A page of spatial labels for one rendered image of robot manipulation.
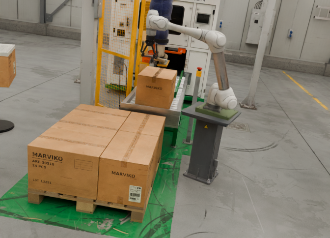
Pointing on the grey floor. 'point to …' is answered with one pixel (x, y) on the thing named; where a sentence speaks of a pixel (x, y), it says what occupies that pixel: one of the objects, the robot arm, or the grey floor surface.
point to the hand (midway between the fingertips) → (148, 58)
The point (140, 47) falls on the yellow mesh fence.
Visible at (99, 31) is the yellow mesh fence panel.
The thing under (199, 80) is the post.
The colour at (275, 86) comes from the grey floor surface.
